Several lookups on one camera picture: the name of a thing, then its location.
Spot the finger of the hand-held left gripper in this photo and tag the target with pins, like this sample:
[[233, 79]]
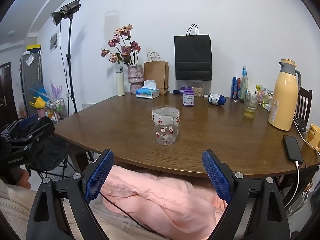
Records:
[[42, 128], [28, 120]]

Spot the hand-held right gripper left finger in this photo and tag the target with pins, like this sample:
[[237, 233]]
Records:
[[98, 177]]

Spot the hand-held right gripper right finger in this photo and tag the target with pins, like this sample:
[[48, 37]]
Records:
[[216, 177]]

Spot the person's left forearm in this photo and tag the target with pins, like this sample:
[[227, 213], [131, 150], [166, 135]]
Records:
[[15, 212]]

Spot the person's left hand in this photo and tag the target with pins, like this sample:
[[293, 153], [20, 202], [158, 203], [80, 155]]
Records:
[[23, 180]]

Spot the white storage rack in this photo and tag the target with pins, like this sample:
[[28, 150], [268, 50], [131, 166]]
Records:
[[56, 110]]

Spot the black folding chair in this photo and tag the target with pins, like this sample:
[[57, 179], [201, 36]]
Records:
[[63, 170]]

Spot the dark wooden door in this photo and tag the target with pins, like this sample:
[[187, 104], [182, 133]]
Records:
[[6, 92]]

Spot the purple plastic hangers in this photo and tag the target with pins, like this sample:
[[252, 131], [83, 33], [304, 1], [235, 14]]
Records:
[[56, 90]]

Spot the grey refrigerator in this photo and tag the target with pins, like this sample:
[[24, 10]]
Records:
[[31, 80]]

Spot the pink quilt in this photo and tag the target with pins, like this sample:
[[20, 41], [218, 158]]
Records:
[[160, 195]]

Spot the yellow box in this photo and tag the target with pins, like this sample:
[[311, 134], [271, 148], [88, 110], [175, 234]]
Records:
[[33, 47]]

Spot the drinking glass with yellow liquid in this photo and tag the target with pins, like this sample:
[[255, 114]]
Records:
[[250, 107]]

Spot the dark blue supplement bottle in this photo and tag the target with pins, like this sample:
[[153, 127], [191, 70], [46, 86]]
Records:
[[216, 99]]

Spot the black smartphone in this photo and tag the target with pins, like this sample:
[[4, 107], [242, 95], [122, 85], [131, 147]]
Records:
[[292, 148]]

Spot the purple supplement bottle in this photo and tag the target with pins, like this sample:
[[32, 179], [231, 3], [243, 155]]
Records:
[[188, 97]]

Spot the clear snack jar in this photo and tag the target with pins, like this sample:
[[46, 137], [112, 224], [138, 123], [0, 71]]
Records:
[[198, 90]]

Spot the white thermos bottle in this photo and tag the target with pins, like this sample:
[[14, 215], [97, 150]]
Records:
[[120, 82]]

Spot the blue drink can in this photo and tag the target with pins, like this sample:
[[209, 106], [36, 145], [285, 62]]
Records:
[[235, 87]]

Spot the small blue lid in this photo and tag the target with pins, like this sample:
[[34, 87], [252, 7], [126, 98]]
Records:
[[176, 92]]

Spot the colourful snack packets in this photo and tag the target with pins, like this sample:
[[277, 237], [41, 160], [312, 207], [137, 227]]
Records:
[[263, 93]]

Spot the clear glass bottle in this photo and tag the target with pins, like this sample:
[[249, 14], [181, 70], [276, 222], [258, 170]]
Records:
[[244, 85]]

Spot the blue tissue box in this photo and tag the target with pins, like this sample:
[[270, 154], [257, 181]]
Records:
[[148, 93]]

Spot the black charger plug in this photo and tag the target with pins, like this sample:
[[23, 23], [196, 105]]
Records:
[[302, 125]]

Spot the yellow bear mug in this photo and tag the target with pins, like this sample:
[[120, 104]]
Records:
[[312, 137]]

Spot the yellow thermos jug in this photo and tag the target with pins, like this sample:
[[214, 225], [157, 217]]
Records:
[[283, 97]]

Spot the pink textured vase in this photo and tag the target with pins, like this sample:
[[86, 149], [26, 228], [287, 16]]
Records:
[[135, 77]]

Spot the dried pink flower bouquet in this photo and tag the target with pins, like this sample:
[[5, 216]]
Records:
[[123, 48]]

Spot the black studio light on stand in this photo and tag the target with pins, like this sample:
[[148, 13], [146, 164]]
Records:
[[66, 11]]

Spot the dark wooden chair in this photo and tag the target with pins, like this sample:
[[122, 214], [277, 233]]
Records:
[[305, 102]]

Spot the brown paper bag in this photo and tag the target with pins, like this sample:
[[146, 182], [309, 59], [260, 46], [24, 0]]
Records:
[[155, 75]]

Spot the black paper bag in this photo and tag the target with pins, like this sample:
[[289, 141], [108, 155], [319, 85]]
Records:
[[193, 57]]

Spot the wall picture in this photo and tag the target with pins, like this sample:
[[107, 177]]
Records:
[[54, 42]]

